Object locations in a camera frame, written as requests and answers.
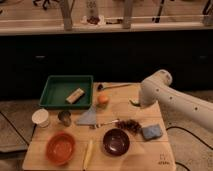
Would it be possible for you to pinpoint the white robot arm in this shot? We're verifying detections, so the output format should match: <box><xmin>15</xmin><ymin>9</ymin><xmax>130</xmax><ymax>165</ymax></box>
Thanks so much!
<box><xmin>139</xmin><ymin>69</ymin><xmax>213</xmax><ymax>132</ymax></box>

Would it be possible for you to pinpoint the purple bowl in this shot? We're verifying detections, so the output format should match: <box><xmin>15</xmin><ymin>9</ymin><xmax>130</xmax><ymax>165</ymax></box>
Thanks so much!
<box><xmin>103</xmin><ymin>128</ymin><xmax>130</xmax><ymax>156</ymax></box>

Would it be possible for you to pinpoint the orange bowl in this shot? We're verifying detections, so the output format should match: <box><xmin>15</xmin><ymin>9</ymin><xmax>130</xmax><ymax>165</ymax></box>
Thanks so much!
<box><xmin>45</xmin><ymin>132</ymin><xmax>75</xmax><ymax>166</ymax></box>

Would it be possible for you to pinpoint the orange fruit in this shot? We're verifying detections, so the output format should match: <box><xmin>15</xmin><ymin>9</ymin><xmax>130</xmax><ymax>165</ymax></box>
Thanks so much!
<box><xmin>97</xmin><ymin>94</ymin><xmax>109</xmax><ymax>106</ymax></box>

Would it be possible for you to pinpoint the wooden block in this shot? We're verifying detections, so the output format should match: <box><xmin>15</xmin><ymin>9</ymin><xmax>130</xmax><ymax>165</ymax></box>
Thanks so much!
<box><xmin>66</xmin><ymin>88</ymin><xmax>84</xmax><ymax>104</ymax></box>

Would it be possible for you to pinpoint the blue cloth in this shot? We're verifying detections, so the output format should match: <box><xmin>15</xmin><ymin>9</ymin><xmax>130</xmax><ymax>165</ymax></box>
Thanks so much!
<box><xmin>75</xmin><ymin>106</ymin><xmax>96</xmax><ymax>125</ymax></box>

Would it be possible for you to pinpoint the dark grapes bunch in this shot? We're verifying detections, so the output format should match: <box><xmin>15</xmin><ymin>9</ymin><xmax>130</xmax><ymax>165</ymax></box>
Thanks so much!
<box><xmin>116</xmin><ymin>120</ymin><xmax>141</xmax><ymax>133</ymax></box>

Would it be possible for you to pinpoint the green plastic tray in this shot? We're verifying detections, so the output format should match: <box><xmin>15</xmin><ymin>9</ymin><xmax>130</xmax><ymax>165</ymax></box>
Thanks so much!
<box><xmin>39</xmin><ymin>75</ymin><xmax>93</xmax><ymax>109</ymax></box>

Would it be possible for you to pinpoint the small metal cup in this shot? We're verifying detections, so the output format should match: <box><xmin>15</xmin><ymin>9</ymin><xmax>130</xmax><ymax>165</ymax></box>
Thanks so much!
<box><xmin>58</xmin><ymin>111</ymin><xmax>71</xmax><ymax>126</ymax></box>

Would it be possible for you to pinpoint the blue sponge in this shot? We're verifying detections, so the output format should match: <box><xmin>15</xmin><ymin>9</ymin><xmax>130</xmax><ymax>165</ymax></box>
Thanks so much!
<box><xmin>142</xmin><ymin>124</ymin><xmax>163</xmax><ymax>140</ymax></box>

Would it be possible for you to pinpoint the yellow banana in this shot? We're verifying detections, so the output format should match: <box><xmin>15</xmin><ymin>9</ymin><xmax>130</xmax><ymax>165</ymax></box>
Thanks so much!
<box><xmin>83</xmin><ymin>140</ymin><xmax>94</xmax><ymax>171</ymax></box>

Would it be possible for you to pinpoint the white paper cup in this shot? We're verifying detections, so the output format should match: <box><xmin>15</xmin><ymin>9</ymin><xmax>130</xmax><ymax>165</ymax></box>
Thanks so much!
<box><xmin>32</xmin><ymin>109</ymin><xmax>50</xmax><ymax>128</ymax></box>

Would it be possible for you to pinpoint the black spoon wooden handle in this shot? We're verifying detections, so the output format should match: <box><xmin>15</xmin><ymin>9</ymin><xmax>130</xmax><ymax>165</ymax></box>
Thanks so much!
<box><xmin>97</xmin><ymin>83</ymin><xmax>131</xmax><ymax>91</ymax></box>

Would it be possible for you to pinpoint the black cable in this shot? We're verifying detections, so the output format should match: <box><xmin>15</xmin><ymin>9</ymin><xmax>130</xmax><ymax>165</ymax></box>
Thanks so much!
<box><xmin>166</xmin><ymin>125</ymin><xmax>213</xmax><ymax>151</ymax></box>

